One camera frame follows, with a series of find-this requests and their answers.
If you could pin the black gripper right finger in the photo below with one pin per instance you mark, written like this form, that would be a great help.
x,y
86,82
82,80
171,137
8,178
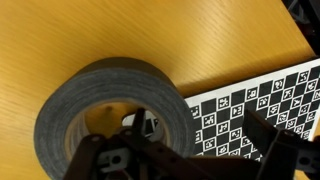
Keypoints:
x,y
260,130

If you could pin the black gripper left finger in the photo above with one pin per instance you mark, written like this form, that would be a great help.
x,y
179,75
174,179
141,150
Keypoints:
x,y
139,123

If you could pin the black duct tape roll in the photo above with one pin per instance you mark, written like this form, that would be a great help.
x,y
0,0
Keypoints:
x,y
110,83

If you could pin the black white calibration checkerboard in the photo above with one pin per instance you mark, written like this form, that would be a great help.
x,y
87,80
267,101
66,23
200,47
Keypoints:
x,y
266,100

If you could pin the dark chair base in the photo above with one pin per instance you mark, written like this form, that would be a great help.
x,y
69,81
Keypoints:
x,y
306,16

